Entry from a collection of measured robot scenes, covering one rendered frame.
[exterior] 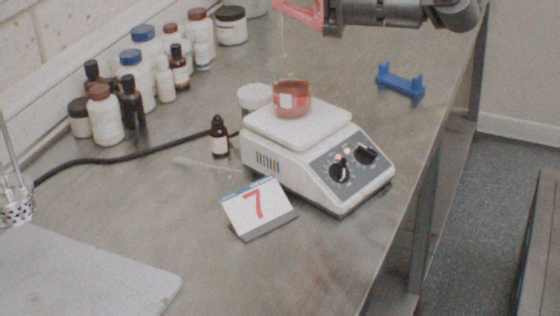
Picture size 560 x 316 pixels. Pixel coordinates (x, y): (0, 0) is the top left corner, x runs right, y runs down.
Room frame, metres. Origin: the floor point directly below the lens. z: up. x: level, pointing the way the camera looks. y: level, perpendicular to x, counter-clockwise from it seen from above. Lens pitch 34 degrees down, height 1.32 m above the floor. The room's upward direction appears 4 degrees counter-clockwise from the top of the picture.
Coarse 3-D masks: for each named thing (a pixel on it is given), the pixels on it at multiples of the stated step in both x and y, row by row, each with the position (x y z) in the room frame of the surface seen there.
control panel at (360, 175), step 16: (352, 144) 0.77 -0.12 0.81; (368, 144) 0.78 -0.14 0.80; (320, 160) 0.73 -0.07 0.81; (336, 160) 0.74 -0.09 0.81; (352, 160) 0.74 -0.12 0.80; (384, 160) 0.76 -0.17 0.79; (320, 176) 0.70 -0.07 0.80; (352, 176) 0.72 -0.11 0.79; (368, 176) 0.72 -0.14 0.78; (336, 192) 0.69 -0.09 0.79; (352, 192) 0.69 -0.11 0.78
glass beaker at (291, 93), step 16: (272, 64) 0.84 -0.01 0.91; (288, 64) 0.85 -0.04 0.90; (304, 64) 0.84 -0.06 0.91; (272, 80) 0.81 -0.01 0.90; (288, 80) 0.79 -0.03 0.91; (304, 80) 0.80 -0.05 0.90; (272, 96) 0.81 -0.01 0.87; (288, 96) 0.79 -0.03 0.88; (304, 96) 0.80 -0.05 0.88; (272, 112) 0.81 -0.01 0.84; (288, 112) 0.79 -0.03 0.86; (304, 112) 0.80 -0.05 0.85
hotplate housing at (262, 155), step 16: (352, 128) 0.80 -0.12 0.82; (256, 144) 0.78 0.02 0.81; (272, 144) 0.77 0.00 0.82; (320, 144) 0.76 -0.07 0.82; (336, 144) 0.76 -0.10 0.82; (256, 160) 0.78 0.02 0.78; (272, 160) 0.76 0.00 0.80; (288, 160) 0.74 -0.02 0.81; (304, 160) 0.72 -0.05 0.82; (288, 176) 0.74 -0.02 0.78; (304, 176) 0.71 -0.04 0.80; (384, 176) 0.73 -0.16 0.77; (304, 192) 0.71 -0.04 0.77; (320, 192) 0.69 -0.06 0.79; (368, 192) 0.71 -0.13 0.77; (320, 208) 0.70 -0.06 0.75; (336, 208) 0.67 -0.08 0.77; (352, 208) 0.69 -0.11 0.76
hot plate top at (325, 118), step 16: (256, 112) 0.83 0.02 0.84; (320, 112) 0.82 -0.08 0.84; (336, 112) 0.81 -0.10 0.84; (256, 128) 0.79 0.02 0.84; (272, 128) 0.78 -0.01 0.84; (288, 128) 0.78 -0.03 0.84; (304, 128) 0.77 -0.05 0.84; (320, 128) 0.77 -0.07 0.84; (336, 128) 0.78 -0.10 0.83; (288, 144) 0.74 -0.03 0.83; (304, 144) 0.73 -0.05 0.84
